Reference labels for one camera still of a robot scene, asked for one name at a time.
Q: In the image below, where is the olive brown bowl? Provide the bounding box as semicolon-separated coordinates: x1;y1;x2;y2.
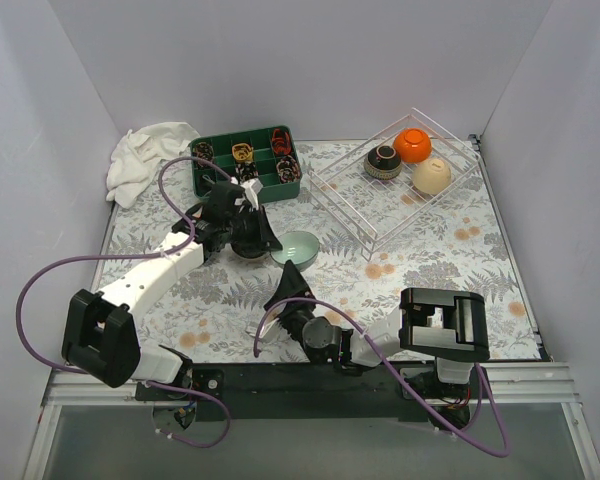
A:
231;243;269;261

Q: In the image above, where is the beige bowl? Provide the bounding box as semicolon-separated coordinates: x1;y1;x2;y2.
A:
412;157;452;195

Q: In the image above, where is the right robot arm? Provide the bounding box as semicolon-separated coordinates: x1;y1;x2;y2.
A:
264;261;490;398

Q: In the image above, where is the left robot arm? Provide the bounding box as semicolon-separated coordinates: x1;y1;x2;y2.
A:
61;179;282;400

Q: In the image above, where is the black floral rolled sock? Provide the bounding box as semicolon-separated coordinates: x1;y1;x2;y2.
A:
235;162;259;183

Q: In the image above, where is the pink rose rolled sock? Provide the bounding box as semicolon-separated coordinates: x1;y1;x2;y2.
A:
276;155;302;184

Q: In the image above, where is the yellow rolled sock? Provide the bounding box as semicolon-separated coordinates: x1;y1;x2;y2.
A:
232;142;254;163

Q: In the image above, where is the green plastic organizer tray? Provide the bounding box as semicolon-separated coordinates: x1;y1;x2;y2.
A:
188;125;303;203

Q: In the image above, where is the dark patterned rolled sock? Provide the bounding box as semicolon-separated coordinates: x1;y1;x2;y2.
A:
191;141;215;168

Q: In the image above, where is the orange black rolled sock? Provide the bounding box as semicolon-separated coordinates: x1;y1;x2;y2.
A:
271;128;292;156

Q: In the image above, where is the floral table mat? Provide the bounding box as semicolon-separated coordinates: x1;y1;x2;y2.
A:
78;139;544;364

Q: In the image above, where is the white crumpled cloth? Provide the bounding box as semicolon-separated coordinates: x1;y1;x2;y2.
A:
106;122;200;209

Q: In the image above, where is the black patterned bowl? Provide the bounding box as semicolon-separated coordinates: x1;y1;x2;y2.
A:
363;145;402;181

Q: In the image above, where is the orange bowl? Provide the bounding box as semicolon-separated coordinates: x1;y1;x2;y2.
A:
392;128;432;164

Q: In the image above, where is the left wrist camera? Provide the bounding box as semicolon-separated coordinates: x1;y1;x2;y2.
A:
231;177;262;210

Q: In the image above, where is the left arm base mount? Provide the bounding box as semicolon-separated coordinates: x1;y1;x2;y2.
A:
134;367;225;431

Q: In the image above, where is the white wire dish rack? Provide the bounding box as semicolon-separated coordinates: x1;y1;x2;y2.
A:
309;108;479;259

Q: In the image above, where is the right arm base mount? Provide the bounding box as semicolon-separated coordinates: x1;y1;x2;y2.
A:
399;364;487;431

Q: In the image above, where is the aluminium frame rail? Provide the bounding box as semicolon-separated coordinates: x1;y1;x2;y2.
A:
44;362;580;405

